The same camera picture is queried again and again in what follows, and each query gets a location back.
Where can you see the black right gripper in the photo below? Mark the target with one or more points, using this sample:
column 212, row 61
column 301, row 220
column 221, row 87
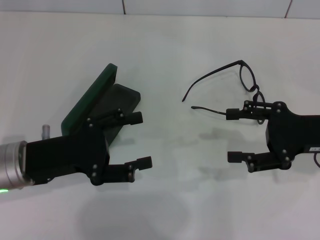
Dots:
column 292, row 135

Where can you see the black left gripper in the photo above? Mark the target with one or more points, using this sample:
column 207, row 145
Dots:
column 70, row 155

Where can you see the black glasses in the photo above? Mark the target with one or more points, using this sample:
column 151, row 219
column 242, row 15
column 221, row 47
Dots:
column 255, row 88

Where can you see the green glasses case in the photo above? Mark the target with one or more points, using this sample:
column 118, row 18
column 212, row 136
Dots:
column 95, row 87

